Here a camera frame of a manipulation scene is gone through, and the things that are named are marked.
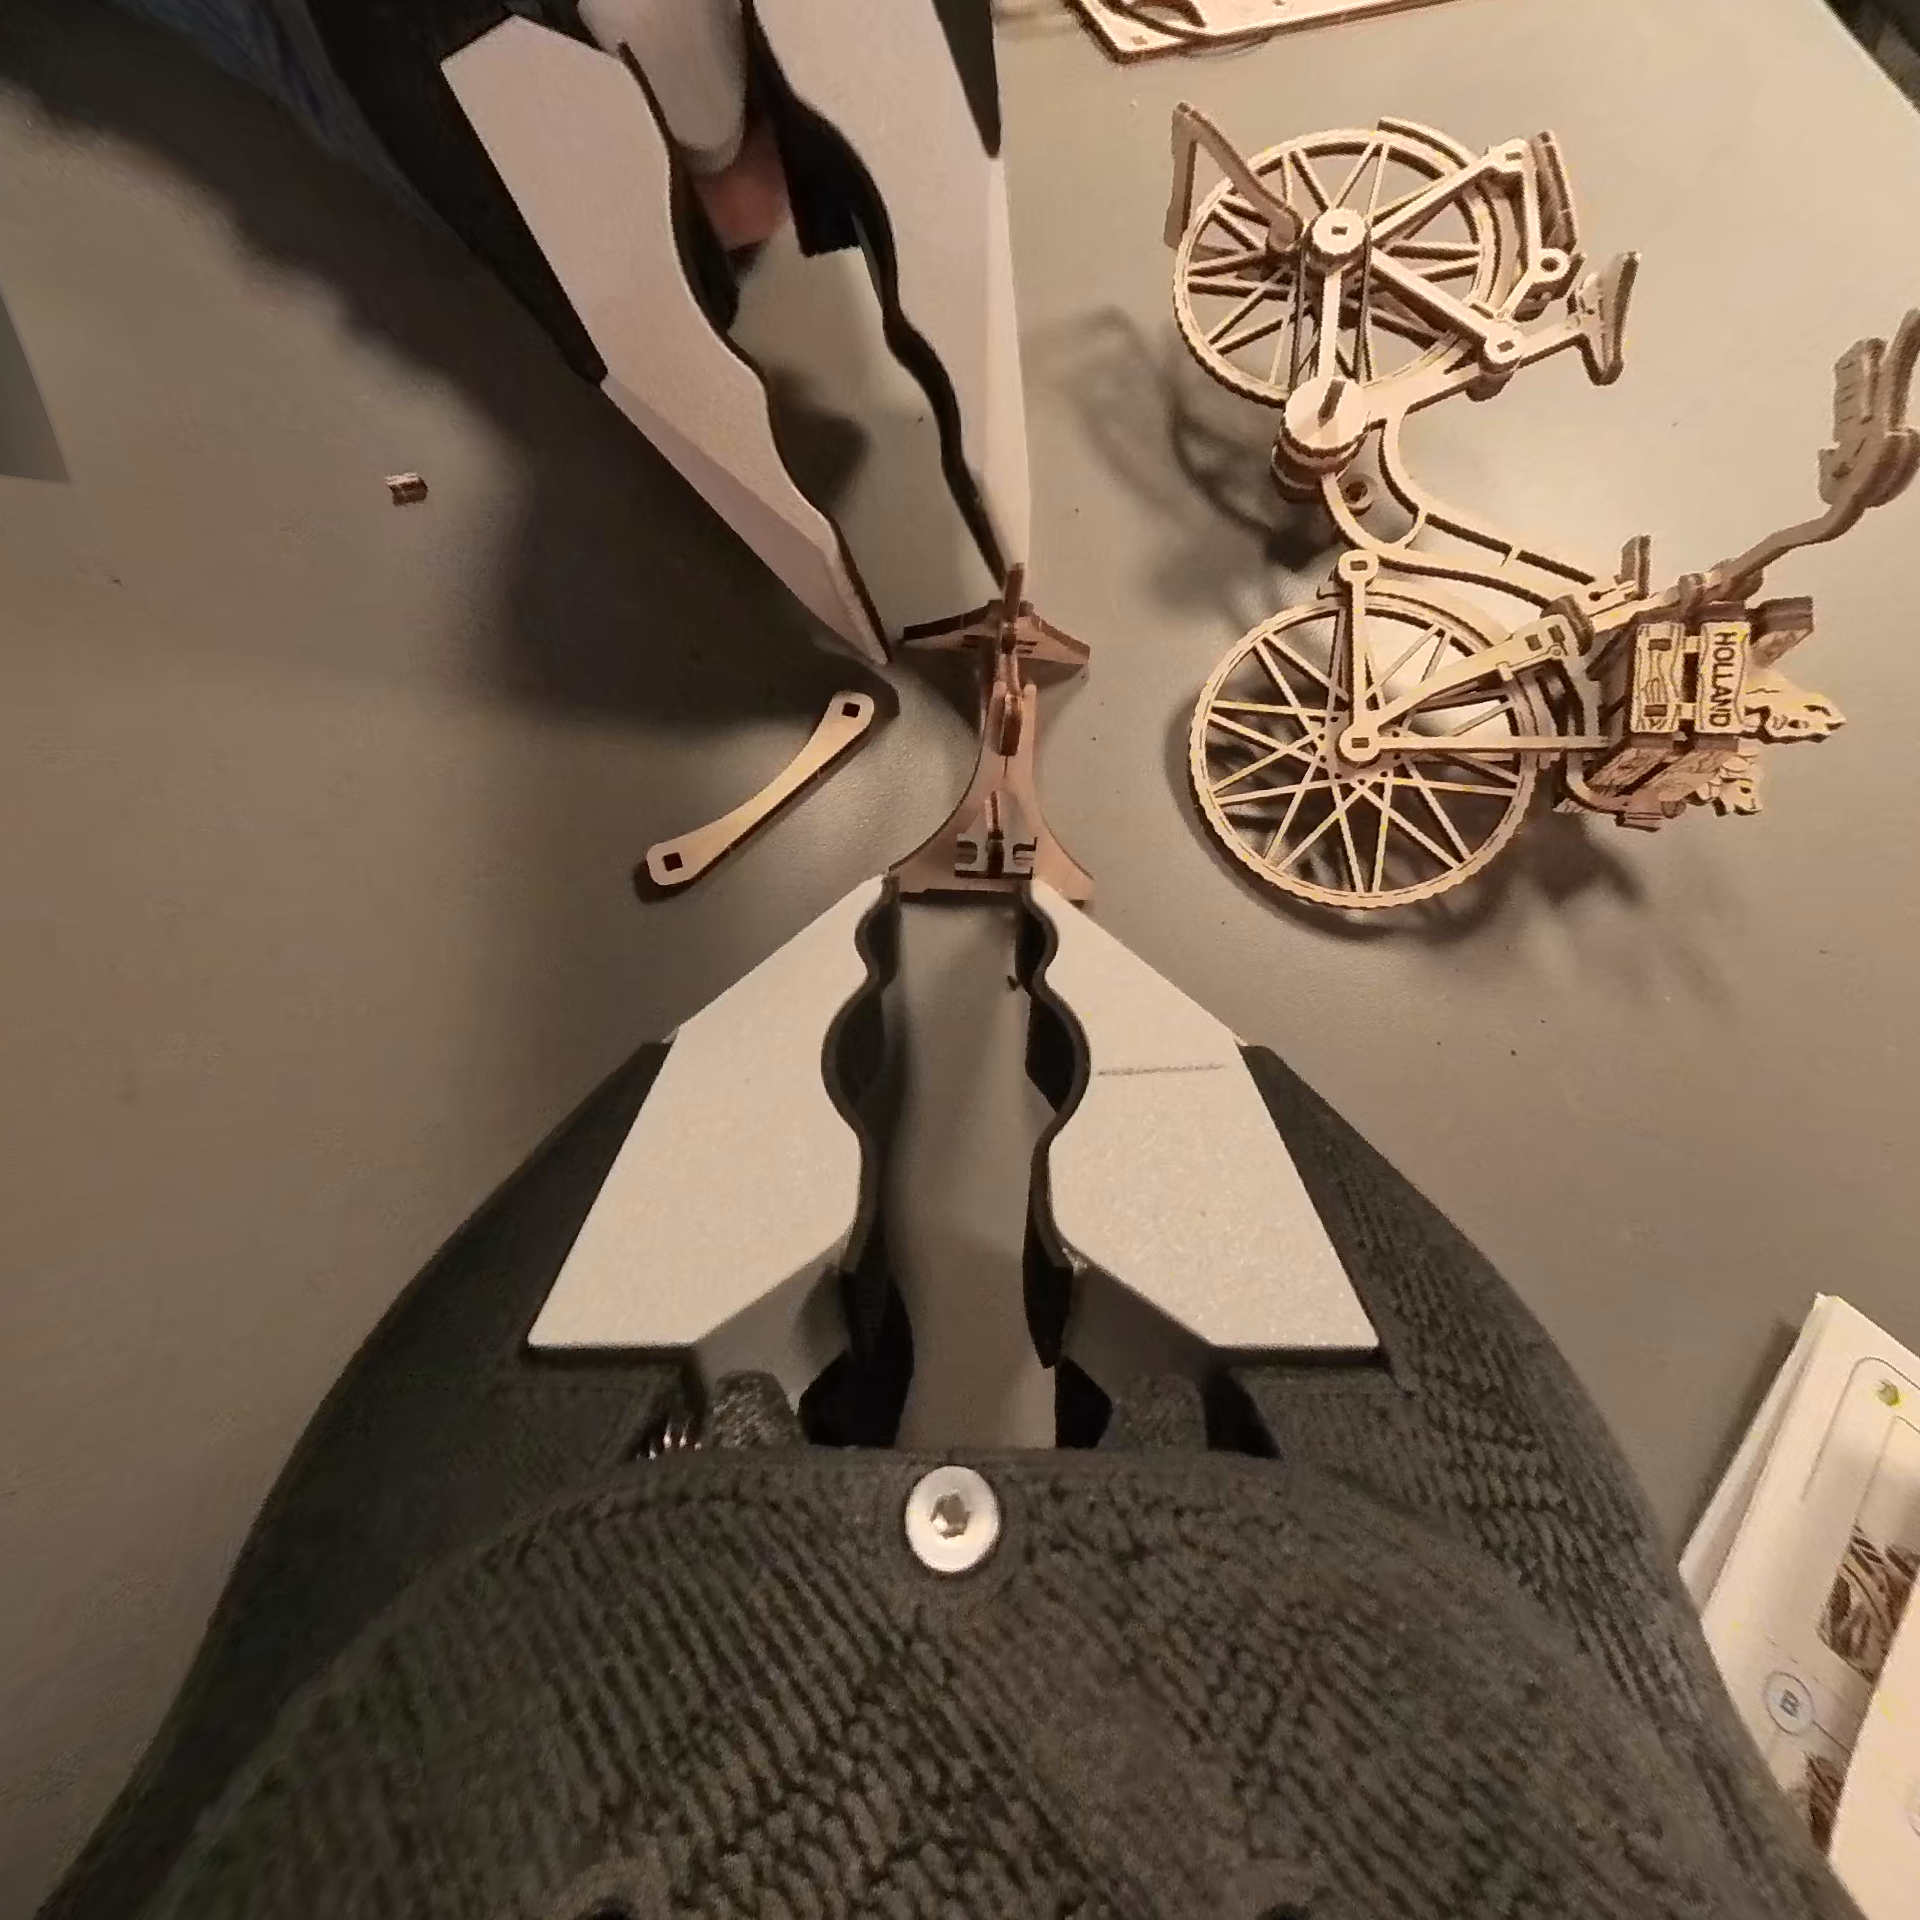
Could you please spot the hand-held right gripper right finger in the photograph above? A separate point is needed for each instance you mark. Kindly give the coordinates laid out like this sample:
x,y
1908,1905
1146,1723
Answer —
x,y
1200,1202

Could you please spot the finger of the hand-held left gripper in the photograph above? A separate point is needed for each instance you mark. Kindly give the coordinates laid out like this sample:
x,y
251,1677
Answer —
x,y
600,226
931,182

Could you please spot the small wooden model assembly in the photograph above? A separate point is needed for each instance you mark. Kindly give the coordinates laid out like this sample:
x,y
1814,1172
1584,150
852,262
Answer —
x,y
997,855

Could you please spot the person's left hand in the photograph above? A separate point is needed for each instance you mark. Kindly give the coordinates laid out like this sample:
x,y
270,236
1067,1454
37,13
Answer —
x,y
746,196

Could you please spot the white instruction booklet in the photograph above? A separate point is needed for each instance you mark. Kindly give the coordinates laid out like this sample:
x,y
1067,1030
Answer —
x,y
1816,1501

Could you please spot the wooden bicycle model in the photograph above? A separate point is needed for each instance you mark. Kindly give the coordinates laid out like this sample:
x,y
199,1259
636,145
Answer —
x,y
1335,436

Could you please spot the curved wooden strip part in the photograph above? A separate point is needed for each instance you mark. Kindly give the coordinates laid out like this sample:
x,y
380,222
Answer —
x,y
780,788

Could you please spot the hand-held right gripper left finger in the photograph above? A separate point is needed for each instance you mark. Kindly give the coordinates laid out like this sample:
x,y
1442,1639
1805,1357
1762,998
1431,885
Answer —
x,y
704,1202

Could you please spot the person's left forearm grey sleeve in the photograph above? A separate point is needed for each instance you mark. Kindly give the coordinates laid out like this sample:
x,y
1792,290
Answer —
x,y
323,90

